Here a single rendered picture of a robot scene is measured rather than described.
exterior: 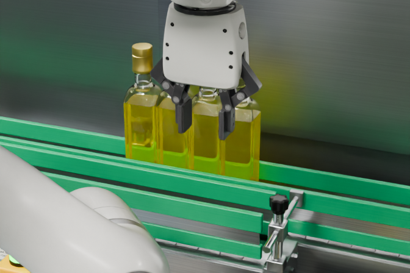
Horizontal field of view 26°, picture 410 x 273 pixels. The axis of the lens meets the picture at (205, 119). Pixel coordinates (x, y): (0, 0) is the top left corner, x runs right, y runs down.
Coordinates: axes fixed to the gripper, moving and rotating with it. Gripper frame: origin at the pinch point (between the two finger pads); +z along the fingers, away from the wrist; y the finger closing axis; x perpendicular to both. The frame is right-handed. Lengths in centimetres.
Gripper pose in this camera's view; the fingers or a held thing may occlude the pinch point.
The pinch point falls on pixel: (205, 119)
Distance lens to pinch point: 112.9
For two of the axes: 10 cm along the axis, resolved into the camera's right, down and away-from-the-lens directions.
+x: -3.6, 3.8, -8.5
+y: -9.3, -1.5, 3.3
